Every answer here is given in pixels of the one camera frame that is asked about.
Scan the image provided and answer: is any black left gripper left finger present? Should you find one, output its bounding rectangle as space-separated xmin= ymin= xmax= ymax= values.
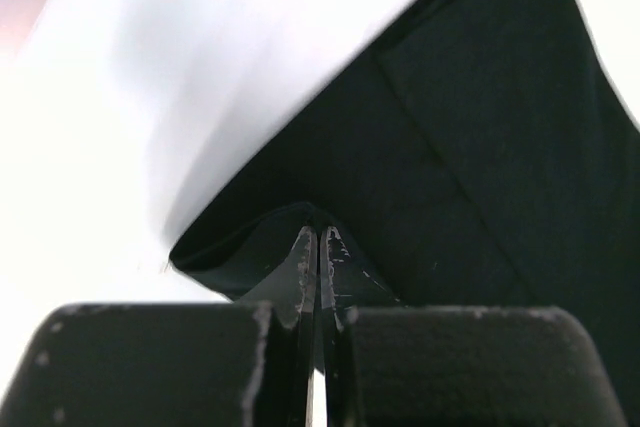
xmin=14 ymin=226 xmax=318 ymax=426

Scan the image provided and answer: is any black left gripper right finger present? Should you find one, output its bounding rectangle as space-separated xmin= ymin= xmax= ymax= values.
xmin=319 ymin=227 xmax=626 ymax=426

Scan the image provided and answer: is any black t shirt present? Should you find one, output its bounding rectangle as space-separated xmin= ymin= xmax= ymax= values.
xmin=170 ymin=0 xmax=639 ymax=424

